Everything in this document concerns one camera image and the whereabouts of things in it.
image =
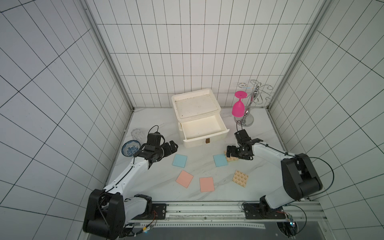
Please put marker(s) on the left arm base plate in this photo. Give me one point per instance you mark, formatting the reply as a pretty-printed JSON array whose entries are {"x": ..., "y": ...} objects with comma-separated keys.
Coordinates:
[{"x": 155, "y": 211}]

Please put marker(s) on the left pink sticky notes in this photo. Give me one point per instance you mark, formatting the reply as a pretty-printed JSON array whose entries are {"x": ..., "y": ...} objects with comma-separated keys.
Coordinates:
[{"x": 184, "y": 179}]

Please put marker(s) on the left blue sticky notes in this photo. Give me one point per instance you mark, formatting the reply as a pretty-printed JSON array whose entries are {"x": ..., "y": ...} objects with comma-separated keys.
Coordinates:
[{"x": 180, "y": 161}]

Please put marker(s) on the white plastic drawer cabinet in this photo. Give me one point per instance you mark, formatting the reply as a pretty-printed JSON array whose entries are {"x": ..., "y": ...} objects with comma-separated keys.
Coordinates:
[{"x": 195, "y": 105}]

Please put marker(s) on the pink plastic goblet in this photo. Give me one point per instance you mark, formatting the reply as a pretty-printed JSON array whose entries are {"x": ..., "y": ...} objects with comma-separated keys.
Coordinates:
[{"x": 239, "y": 107}]

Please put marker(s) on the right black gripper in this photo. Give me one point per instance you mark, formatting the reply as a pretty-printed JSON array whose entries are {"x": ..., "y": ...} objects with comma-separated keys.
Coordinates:
[{"x": 237, "y": 150}]

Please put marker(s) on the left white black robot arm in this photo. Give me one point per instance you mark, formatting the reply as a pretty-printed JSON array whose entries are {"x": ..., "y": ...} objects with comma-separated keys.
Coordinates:
[{"x": 110, "y": 210}]

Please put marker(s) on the right pink sticky notes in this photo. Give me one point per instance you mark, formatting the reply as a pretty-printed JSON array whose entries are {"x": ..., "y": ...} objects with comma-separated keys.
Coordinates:
[{"x": 207, "y": 184}]

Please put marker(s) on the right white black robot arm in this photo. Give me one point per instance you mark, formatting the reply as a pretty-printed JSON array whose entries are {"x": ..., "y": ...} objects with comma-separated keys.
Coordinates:
[{"x": 299, "y": 177}]

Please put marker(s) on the chrome glass holder stand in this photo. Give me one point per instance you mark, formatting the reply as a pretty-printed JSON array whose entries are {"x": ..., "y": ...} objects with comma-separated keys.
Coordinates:
[{"x": 260, "y": 93}]

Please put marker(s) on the blue sticky notes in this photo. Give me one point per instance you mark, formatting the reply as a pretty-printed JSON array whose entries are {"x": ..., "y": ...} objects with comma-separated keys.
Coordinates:
[
  {"x": 180, "y": 161},
  {"x": 220, "y": 160}
]

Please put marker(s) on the aluminium mounting rail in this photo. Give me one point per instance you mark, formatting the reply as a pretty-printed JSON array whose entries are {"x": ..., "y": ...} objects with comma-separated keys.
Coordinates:
[{"x": 230, "y": 214}]

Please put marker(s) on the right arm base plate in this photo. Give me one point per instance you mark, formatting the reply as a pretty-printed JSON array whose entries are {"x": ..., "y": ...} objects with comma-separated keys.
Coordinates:
[{"x": 256, "y": 211}]

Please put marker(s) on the cabinet drawer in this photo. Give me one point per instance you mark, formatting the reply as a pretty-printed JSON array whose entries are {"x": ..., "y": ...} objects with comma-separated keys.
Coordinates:
[{"x": 203, "y": 131}]

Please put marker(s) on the patterned sticky notes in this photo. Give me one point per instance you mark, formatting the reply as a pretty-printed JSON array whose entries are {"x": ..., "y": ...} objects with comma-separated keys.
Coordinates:
[
  {"x": 240, "y": 178},
  {"x": 230, "y": 159}
]

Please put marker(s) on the right blue sticky notes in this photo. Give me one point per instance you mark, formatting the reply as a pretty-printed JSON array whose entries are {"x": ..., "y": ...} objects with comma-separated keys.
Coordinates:
[{"x": 220, "y": 160}]

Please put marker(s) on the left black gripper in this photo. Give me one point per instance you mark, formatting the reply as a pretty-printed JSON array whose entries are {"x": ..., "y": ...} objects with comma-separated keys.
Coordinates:
[{"x": 168, "y": 151}]

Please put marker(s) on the pink sticky notes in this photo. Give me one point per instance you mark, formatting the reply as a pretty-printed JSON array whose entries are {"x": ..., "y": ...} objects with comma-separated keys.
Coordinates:
[
  {"x": 184, "y": 179},
  {"x": 207, "y": 184}
]

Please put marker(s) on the clear drinking glass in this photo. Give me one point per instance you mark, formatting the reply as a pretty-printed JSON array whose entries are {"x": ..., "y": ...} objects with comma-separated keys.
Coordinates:
[{"x": 138, "y": 135}]

